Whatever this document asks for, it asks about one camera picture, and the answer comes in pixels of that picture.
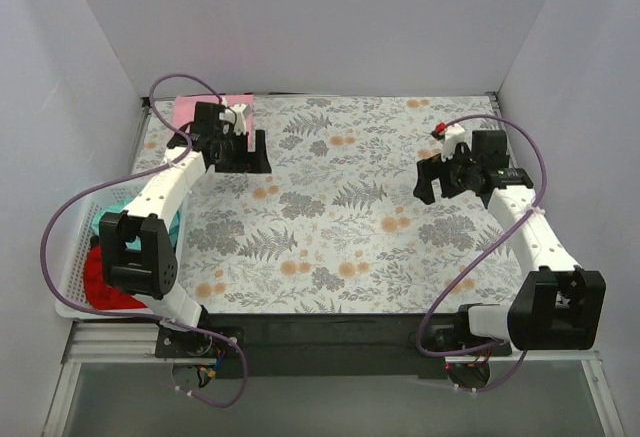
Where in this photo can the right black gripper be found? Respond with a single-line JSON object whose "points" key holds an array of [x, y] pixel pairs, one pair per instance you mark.
{"points": [[445, 180]]}

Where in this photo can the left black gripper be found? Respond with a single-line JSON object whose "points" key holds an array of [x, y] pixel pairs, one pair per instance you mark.
{"points": [[245, 158]]}

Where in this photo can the pink t shirt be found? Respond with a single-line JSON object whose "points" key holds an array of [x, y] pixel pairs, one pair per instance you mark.
{"points": [[185, 112]]}

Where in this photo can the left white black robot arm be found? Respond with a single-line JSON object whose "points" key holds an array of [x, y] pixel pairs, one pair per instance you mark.
{"points": [[138, 257]]}

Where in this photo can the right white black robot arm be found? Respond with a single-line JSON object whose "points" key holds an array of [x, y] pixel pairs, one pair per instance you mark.
{"points": [[559, 303]]}

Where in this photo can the floral table cloth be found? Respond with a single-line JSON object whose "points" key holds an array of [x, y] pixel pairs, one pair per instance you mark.
{"points": [[334, 227]]}

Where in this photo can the white plastic laundry basket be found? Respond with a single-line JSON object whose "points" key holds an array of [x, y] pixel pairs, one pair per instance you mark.
{"points": [[71, 281]]}

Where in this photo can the red t shirt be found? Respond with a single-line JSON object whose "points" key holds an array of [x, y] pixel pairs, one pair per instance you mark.
{"points": [[98, 294]]}

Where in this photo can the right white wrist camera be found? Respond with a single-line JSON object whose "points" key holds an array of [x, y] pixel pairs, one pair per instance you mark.
{"points": [[450, 135]]}

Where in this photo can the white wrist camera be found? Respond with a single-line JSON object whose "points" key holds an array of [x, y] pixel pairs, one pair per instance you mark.
{"points": [[235, 119], [450, 135]]}

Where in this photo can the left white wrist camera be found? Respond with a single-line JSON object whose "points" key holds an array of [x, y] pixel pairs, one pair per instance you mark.
{"points": [[235, 119]]}

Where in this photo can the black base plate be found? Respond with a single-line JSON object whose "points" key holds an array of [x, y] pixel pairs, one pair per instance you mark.
{"points": [[318, 345]]}

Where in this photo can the aluminium frame rail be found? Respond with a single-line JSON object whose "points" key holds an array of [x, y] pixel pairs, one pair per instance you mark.
{"points": [[111, 342]]}

